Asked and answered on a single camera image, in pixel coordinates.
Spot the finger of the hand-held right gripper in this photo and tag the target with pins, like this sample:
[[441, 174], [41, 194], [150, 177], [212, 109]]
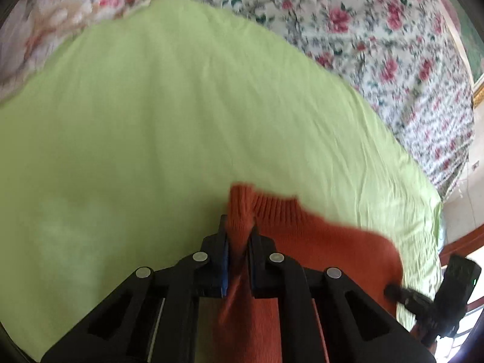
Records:
[[397, 293]]

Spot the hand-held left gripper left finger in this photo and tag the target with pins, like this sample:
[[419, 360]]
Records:
[[224, 261]]

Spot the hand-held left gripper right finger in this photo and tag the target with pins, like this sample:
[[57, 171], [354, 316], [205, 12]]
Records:
[[252, 264]]

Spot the orange knitted sweater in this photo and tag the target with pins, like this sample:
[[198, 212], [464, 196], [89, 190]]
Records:
[[321, 242]]

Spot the wooden furniture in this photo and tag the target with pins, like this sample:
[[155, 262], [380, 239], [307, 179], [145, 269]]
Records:
[[463, 244]]

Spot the light green bedsheet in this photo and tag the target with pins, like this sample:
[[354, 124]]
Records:
[[132, 128]]

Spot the white pink-flowered quilt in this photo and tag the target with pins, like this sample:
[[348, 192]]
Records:
[[359, 45]]

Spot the pastel floral pillow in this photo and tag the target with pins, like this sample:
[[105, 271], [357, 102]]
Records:
[[45, 22]]

